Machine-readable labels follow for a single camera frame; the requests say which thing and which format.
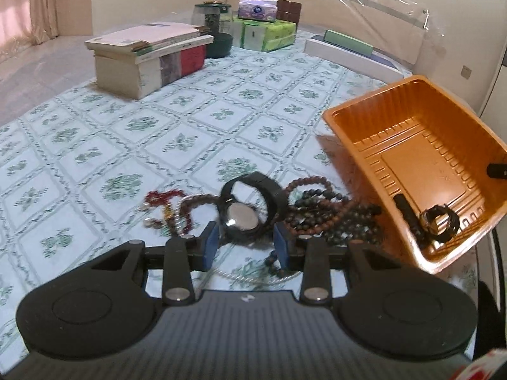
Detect purple white tissue box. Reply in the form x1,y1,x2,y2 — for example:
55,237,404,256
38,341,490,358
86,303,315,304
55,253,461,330
238,0,278,23

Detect brown small boxes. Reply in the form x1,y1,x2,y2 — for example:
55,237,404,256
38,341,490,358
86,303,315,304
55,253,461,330
276,0,302,23

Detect grey printed book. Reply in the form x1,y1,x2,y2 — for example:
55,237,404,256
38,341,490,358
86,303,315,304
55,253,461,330
158,49,183,86

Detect red bead bracelet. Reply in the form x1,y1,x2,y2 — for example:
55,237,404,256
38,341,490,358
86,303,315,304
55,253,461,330
142,190,187,235

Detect pale curtain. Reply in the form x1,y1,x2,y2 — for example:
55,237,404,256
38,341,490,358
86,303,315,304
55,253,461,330
0,0,60,63

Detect black leather wristwatch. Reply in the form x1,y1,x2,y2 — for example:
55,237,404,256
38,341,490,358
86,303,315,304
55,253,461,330
393,195,461,248

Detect green tissue pack bundle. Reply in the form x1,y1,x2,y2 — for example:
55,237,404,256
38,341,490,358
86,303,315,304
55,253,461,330
232,16,298,52

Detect dark green glass jar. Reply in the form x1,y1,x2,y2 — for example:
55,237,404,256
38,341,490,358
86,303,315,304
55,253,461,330
193,1,235,59

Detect plastic wrapped white headboard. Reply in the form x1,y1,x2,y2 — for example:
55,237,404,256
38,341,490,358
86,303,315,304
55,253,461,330
226,0,507,68

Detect brown large bead bracelet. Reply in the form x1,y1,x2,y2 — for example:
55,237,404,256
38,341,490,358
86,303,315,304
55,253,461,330
284,177,350,207

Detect long white box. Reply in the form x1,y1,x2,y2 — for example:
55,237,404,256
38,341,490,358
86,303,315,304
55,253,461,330
304,35,405,85

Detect white pearl necklace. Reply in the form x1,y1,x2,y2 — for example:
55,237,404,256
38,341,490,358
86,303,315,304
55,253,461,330
206,265,304,286

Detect red book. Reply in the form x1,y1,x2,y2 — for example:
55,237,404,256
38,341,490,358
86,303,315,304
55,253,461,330
180,44,207,77

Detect blue flat box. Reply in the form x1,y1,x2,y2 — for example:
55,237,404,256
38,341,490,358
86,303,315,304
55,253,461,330
371,47,405,75

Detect pale pink thin book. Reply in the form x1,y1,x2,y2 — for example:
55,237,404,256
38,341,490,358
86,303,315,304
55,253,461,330
84,23,201,50

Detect brown wooden bead bracelet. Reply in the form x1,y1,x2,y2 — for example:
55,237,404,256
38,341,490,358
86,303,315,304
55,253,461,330
174,193,223,235

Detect orange plastic tray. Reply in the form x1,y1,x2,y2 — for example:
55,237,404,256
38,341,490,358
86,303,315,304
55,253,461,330
322,74,507,275

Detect black smart watch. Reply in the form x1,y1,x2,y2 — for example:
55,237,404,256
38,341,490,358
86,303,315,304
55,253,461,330
220,172,288,242

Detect white thin book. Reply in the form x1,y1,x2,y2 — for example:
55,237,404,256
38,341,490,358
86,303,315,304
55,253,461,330
131,34,215,64

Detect dark bead necklace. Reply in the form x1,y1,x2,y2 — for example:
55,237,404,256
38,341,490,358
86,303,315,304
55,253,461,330
295,190,384,248

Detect long green box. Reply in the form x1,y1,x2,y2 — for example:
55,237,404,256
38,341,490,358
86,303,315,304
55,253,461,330
323,29,374,57

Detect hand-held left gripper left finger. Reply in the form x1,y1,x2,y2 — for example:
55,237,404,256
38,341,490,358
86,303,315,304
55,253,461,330
89,221,219,306

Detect reddish small bead necklace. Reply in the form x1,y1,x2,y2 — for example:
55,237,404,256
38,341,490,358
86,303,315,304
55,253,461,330
287,206,359,235

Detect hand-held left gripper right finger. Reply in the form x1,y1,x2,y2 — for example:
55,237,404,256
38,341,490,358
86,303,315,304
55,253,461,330
273,222,401,306

